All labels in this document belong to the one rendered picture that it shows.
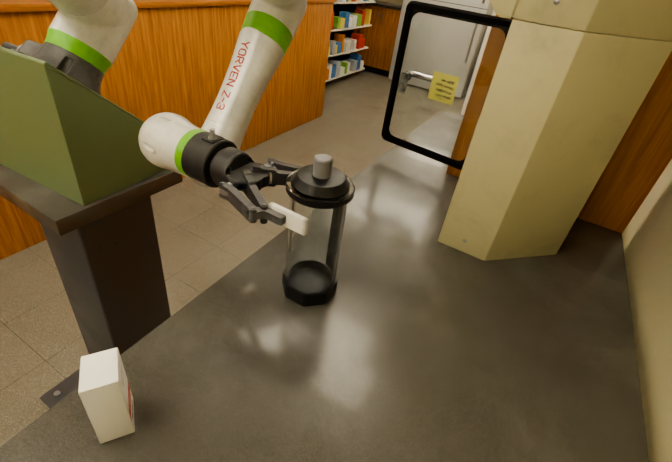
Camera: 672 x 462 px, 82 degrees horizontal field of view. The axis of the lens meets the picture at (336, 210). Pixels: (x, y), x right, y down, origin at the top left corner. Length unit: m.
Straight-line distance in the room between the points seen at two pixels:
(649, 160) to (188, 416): 1.11
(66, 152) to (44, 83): 0.14
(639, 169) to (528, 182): 0.42
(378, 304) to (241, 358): 0.26
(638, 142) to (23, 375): 2.14
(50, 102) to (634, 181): 1.31
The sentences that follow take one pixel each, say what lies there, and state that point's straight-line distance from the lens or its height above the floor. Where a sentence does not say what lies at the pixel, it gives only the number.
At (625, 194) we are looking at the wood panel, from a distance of 1.23.
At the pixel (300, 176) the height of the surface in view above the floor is 1.18.
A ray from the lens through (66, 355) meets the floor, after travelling 1.98.
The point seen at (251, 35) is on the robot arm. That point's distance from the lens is 0.95.
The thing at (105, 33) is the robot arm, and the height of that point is 1.26.
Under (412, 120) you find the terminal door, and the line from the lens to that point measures 1.20.
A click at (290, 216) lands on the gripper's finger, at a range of 0.58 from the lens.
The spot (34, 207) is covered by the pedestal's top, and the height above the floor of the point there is 0.94.
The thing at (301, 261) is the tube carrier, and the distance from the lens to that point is 0.64.
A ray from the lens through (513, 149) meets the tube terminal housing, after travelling 0.80.
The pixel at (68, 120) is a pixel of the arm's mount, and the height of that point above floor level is 1.13.
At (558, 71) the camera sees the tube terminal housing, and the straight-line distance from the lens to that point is 0.77.
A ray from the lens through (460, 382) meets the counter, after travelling 0.68.
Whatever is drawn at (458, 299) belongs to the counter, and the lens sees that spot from 0.80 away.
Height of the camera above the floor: 1.46
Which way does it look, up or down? 33 degrees down
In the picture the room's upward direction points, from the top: 8 degrees clockwise
